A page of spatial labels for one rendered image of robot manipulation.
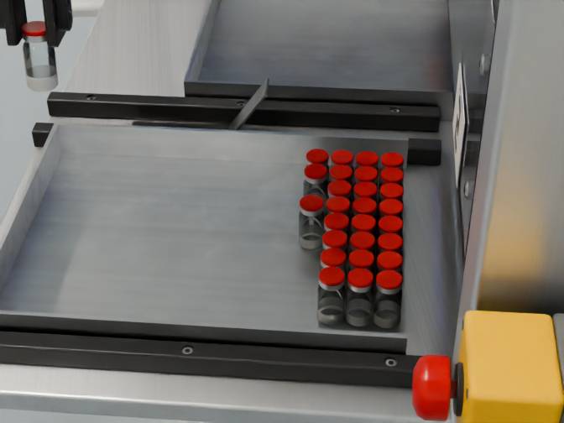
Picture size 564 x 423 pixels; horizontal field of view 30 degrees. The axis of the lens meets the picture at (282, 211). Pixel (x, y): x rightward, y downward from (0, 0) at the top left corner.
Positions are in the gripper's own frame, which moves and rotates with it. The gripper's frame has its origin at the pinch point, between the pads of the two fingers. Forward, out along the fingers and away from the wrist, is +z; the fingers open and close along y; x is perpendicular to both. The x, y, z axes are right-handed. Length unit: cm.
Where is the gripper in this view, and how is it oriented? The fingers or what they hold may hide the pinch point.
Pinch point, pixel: (34, 11)
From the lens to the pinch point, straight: 75.3
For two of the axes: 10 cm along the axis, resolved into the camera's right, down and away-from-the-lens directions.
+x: -0.4, 5.5, -8.3
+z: -0.1, 8.3, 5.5
